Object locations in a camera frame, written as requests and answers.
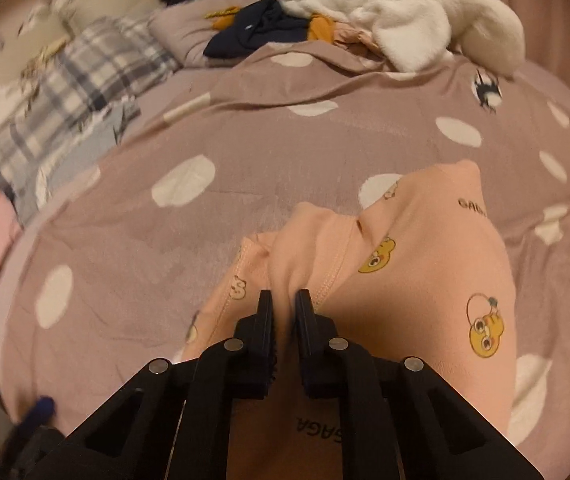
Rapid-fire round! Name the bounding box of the light blue cloth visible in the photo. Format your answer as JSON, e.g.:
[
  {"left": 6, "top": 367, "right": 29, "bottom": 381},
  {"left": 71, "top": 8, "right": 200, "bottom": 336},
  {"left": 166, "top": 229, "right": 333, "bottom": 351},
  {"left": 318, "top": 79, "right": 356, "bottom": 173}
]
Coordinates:
[{"left": 35, "top": 105, "right": 142, "bottom": 211}]

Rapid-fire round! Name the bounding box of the pink duck print shirt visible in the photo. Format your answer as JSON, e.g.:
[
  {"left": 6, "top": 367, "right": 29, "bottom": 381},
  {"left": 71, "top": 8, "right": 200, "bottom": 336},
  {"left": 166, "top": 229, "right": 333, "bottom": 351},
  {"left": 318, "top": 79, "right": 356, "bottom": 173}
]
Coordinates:
[{"left": 180, "top": 159, "right": 518, "bottom": 480}]

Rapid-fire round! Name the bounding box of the floral pillow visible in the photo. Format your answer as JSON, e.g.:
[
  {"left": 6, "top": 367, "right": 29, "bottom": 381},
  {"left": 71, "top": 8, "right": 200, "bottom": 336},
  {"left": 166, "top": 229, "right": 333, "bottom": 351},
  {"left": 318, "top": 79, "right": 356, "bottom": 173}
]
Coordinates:
[{"left": 0, "top": 0, "right": 68, "bottom": 128}]

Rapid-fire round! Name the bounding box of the navy garment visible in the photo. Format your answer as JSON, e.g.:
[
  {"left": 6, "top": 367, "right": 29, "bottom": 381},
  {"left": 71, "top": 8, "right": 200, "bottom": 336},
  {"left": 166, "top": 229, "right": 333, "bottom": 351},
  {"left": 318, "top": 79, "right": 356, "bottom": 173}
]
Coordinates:
[{"left": 204, "top": 0, "right": 316, "bottom": 58}]

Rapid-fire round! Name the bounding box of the orange garment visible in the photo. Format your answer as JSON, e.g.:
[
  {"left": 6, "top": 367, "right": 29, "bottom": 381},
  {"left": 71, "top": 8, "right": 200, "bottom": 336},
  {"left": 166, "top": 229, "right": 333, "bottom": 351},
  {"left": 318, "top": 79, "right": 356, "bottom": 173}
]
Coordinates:
[{"left": 307, "top": 14, "right": 340, "bottom": 43}]

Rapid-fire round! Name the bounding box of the plaid pillow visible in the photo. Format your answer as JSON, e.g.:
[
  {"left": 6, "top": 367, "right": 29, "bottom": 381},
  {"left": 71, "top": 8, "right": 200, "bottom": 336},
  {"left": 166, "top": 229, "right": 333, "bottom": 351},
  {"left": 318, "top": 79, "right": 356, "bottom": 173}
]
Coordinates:
[{"left": 0, "top": 17, "right": 180, "bottom": 211}]

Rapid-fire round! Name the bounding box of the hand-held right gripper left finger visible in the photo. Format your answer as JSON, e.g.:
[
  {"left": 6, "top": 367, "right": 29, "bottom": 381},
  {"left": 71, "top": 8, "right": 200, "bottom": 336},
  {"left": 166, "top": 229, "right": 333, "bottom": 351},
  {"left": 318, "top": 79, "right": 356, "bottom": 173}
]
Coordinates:
[{"left": 25, "top": 289, "right": 278, "bottom": 480}]

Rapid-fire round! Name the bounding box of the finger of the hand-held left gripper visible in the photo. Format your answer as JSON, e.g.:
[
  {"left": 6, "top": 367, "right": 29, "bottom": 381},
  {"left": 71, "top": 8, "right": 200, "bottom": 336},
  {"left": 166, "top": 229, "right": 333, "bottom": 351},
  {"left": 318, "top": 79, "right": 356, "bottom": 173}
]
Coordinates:
[{"left": 17, "top": 396, "right": 56, "bottom": 436}]

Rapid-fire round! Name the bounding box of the mauve polka dot blanket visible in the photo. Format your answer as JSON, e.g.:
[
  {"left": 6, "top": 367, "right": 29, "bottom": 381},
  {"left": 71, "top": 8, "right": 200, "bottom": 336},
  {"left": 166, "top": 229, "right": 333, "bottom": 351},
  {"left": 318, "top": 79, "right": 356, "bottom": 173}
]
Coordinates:
[{"left": 0, "top": 40, "right": 570, "bottom": 461}]

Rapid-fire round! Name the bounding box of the mauve pillow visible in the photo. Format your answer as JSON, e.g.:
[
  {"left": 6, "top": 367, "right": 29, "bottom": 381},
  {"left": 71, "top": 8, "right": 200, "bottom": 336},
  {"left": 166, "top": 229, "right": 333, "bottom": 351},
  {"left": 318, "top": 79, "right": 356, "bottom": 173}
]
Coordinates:
[{"left": 149, "top": 7, "right": 246, "bottom": 68}]

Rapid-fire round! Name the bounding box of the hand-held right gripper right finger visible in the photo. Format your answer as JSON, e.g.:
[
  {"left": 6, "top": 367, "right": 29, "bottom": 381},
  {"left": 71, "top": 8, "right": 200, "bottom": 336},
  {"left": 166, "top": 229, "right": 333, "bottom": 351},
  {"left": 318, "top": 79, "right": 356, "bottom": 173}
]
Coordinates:
[{"left": 295, "top": 288, "right": 546, "bottom": 480}]

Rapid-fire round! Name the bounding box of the beige pillow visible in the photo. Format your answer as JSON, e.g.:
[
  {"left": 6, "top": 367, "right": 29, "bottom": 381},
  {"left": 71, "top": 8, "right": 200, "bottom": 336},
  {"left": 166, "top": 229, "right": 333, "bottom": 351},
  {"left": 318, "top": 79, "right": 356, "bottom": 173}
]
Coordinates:
[{"left": 65, "top": 0, "right": 166, "bottom": 36}]

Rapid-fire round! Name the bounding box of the white fluffy blanket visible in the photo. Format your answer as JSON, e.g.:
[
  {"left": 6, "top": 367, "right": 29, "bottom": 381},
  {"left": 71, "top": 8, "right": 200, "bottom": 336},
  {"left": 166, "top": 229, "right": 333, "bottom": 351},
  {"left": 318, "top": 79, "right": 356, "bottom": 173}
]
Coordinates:
[{"left": 264, "top": 0, "right": 526, "bottom": 78}]

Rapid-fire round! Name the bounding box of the light pink garment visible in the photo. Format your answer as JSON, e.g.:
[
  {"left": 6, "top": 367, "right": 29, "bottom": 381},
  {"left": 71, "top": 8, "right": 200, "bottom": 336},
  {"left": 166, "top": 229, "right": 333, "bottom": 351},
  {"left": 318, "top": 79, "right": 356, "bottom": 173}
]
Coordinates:
[{"left": 335, "top": 25, "right": 383, "bottom": 53}]

